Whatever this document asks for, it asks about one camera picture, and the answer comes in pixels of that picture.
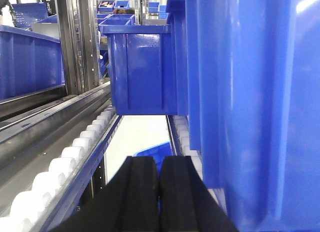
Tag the white roller track right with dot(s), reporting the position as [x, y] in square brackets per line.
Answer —
[182, 128]

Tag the large blue plastic bin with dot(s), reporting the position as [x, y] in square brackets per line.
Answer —
[251, 92]

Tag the white roller track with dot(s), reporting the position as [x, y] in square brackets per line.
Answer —
[28, 206]
[182, 128]

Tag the steel rack upright posts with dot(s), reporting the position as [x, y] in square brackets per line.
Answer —
[78, 30]

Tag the white roller track left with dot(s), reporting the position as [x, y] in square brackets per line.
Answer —
[28, 206]

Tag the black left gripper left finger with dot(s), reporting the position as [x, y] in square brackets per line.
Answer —
[129, 202]

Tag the blue bin below rack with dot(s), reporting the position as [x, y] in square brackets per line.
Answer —
[158, 152]

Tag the blue bin behind on rollers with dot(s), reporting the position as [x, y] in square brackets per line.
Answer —
[143, 79]

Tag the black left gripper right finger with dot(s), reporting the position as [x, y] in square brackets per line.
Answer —
[185, 202]

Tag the blue bin on left lane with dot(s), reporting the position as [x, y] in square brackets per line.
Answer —
[29, 62]

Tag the steel lane divider rail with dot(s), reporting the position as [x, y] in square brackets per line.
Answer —
[17, 138]

